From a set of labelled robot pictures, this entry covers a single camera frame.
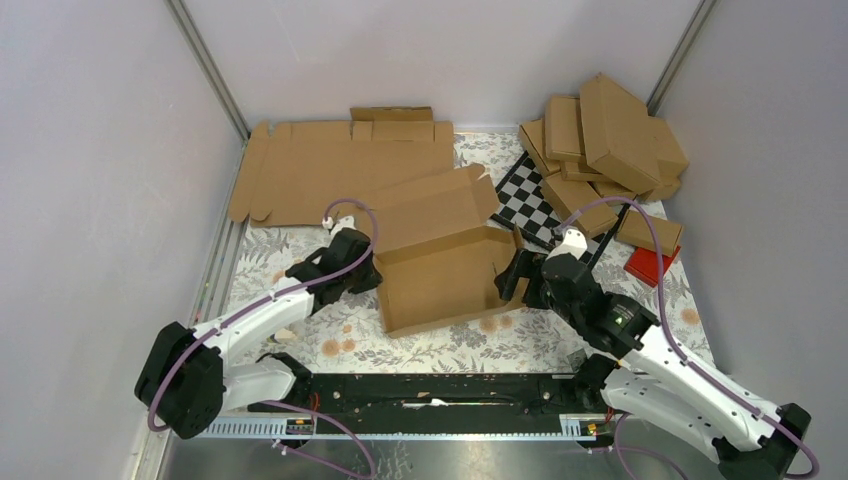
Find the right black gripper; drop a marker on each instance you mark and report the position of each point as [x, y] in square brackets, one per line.
[506, 280]

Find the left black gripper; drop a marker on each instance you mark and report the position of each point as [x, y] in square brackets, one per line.
[371, 280]

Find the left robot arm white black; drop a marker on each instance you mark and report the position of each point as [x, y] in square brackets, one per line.
[191, 375]

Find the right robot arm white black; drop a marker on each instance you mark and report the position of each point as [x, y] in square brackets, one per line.
[639, 370]

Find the folded cardboard box beside red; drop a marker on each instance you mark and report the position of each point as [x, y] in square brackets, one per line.
[640, 232]

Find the large folded cardboard box top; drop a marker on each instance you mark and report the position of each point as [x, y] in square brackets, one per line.
[617, 139]

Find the black white checkerboard panel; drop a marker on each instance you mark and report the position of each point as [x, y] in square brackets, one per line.
[523, 207]

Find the floral patterned table mat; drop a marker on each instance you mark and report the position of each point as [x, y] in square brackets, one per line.
[348, 336]

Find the stack of flat cardboard blanks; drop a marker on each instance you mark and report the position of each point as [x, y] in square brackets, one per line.
[292, 170]

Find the small green white object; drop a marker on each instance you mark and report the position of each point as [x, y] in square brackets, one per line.
[282, 336]

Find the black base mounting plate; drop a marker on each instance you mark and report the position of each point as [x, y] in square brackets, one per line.
[514, 404]

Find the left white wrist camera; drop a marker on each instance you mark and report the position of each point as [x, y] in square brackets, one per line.
[334, 224]

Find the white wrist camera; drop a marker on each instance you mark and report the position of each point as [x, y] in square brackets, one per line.
[334, 224]
[573, 243]

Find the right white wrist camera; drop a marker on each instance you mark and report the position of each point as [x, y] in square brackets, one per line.
[573, 243]

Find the aluminium frame rail front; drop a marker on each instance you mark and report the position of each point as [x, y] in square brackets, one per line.
[638, 397]

